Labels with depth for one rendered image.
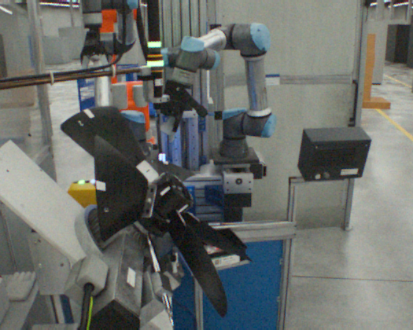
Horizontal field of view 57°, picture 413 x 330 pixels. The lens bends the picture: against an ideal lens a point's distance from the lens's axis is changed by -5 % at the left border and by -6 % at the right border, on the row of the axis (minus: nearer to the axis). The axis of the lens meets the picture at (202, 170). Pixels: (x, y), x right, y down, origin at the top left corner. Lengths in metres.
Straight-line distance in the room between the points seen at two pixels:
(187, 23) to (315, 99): 1.44
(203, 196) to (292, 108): 1.35
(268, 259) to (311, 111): 1.63
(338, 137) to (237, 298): 0.85
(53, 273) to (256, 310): 1.10
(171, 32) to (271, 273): 1.25
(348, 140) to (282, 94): 1.51
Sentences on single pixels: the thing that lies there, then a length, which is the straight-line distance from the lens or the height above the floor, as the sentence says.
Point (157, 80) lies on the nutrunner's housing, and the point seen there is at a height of 1.51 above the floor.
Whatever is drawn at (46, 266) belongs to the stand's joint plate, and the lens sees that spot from 1.18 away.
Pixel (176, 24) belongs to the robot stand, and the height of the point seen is 1.67.
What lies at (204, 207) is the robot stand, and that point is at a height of 0.78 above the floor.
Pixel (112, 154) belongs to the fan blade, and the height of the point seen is 1.39.
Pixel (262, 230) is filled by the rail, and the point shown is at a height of 0.83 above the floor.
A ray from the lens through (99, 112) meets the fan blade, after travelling 1.23.
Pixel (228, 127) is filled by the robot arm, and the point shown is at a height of 1.18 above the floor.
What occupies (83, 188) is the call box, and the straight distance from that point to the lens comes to 1.61.
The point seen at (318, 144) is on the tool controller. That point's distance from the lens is 1.60.
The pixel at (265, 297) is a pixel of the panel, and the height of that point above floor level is 0.47.
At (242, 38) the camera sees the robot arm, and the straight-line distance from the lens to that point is 1.75.
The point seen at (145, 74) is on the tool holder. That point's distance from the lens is 1.11.
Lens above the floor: 1.64
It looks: 20 degrees down
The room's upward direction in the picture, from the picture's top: 1 degrees counter-clockwise
